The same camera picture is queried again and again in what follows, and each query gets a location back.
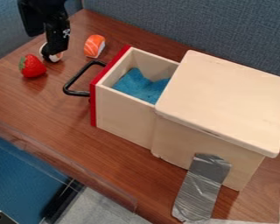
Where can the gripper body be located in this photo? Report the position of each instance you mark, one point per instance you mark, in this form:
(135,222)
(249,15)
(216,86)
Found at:
(56,35)

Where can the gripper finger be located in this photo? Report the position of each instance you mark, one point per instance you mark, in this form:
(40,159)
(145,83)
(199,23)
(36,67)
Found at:
(52,55)

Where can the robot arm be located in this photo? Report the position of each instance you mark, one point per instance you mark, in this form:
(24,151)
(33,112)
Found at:
(37,11)

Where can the red toy strawberry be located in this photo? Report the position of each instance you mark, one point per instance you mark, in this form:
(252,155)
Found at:
(31,66)

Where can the orange sushi toy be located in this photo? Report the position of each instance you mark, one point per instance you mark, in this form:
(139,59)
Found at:
(94,45)

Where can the drawer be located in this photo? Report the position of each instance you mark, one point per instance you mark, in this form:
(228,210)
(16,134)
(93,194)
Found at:
(125,96)

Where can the cabinet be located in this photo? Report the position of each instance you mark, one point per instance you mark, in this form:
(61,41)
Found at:
(220,116)

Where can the grey tape strip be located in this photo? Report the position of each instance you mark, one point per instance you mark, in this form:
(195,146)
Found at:
(202,186)

